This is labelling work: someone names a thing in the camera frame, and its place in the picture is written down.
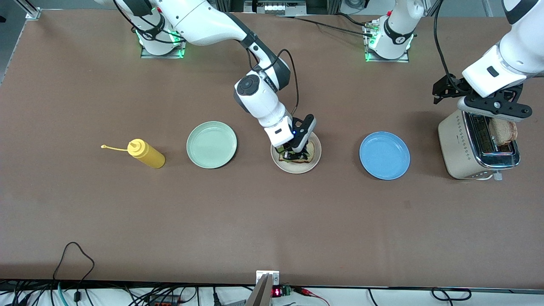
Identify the yellow squeeze bottle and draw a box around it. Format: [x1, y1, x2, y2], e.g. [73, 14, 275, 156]
[101, 139, 166, 170]

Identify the blue plate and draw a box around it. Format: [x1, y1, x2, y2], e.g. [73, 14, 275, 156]
[359, 131, 411, 181]

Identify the beige chrome toaster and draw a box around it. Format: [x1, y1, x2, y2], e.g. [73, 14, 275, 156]
[438, 108, 521, 181]

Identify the aluminium frame profile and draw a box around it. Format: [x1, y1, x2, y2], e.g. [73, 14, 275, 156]
[15, 0, 42, 20]

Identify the mint green plate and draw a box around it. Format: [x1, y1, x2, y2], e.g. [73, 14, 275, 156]
[187, 121, 238, 169]

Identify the black cable to arm base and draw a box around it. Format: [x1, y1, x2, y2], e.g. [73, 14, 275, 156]
[275, 13, 375, 38]

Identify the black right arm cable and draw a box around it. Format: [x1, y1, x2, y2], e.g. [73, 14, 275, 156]
[111, 0, 300, 120]

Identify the thin black looped cable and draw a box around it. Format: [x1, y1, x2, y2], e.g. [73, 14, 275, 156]
[52, 241, 95, 306]

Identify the red and black clip lead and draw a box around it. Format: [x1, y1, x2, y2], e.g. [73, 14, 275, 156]
[293, 286, 331, 306]

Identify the brown bread slice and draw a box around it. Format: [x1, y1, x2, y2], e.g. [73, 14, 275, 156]
[278, 141, 316, 164]
[488, 118, 518, 147]

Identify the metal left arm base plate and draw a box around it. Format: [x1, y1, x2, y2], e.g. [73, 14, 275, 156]
[364, 21, 411, 63]

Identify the aluminium camera mount post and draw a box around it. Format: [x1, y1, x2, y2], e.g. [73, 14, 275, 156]
[246, 270, 280, 306]

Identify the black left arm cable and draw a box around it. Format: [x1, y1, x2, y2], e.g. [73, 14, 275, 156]
[433, 0, 465, 92]

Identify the grey box with white light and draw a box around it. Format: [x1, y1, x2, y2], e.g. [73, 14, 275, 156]
[244, 0, 307, 16]

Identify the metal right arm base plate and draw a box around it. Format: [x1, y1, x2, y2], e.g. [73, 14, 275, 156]
[140, 12, 190, 59]

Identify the black coiled cable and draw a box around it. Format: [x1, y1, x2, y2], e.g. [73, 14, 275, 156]
[431, 287, 472, 302]

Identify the beige plate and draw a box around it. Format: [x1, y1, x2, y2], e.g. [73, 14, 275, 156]
[271, 132, 322, 174]

